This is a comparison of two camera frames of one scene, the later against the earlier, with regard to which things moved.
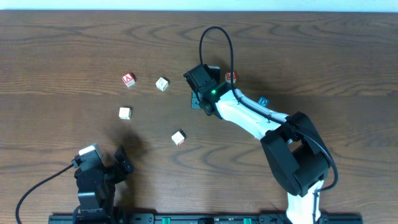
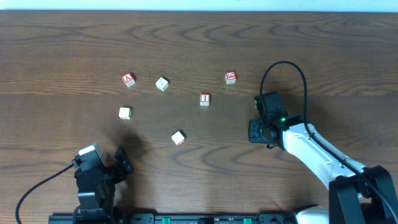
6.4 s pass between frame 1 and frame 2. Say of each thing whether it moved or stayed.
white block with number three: stayed
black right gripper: moved
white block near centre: stayed
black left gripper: stayed
